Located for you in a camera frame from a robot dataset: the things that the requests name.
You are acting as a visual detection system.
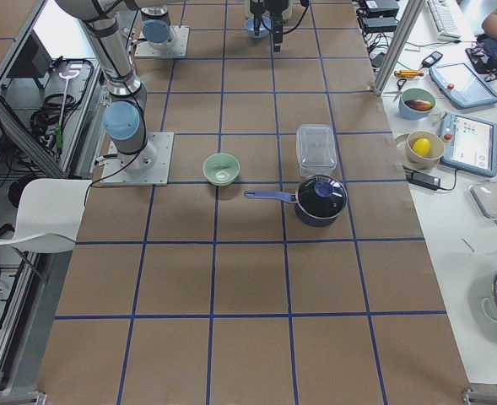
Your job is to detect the black power adapter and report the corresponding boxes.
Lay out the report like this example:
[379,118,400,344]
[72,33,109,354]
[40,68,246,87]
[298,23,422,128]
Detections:
[406,171,440,191]

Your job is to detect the clear plastic food container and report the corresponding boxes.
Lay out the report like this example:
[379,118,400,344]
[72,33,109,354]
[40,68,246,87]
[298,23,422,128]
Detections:
[296,124,338,177]

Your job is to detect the blue teach pendant far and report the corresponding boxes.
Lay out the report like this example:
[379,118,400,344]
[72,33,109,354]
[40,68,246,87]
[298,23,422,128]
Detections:
[429,62,497,109]

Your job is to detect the blue teach pendant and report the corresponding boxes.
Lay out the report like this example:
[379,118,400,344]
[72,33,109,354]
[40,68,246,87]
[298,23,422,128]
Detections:
[439,112,497,178]
[429,62,497,109]

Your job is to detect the cream bowl with lemon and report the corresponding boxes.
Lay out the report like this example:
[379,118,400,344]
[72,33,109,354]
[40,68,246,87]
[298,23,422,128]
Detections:
[395,131,445,170]

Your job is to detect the white chair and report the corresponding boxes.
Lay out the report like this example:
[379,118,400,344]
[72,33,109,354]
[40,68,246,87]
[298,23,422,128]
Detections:
[0,178,91,253]

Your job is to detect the black scissors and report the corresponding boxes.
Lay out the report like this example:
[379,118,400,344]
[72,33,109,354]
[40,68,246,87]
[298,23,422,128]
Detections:
[394,78,408,100]

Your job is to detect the green bowl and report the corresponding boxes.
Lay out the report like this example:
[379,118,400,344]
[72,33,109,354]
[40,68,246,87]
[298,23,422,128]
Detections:
[203,153,240,186]

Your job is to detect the blue teach pendant near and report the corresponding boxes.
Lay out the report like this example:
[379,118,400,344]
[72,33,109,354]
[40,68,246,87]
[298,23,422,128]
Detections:
[439,112,497,178]

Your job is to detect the aluminium frame post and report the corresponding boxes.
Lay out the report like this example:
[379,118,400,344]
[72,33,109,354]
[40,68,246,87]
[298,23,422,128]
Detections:
[372,0,424,96]

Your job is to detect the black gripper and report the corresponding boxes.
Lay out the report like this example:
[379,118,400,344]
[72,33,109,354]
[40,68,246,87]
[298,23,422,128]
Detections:
[247,0,289,37]

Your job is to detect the dark blue saucepan with lid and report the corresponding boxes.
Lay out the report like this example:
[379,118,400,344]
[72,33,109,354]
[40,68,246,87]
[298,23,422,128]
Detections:
[244,175,348,227]

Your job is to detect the blue bowl with fruit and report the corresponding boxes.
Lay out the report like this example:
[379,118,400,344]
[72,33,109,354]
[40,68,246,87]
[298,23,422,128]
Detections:
[398,88,435,120]

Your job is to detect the gold cylinder tool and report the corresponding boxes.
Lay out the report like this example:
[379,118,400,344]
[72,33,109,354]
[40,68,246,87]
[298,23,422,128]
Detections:
[393,69,424,79]

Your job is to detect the white keyboard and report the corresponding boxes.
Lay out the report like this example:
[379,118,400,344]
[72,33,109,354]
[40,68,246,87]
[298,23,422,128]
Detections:
[424,0,461,40]

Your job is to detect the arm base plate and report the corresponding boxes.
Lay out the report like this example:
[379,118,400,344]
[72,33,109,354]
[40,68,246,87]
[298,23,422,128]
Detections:
[133,21,190,59]
[100,132,175,186]

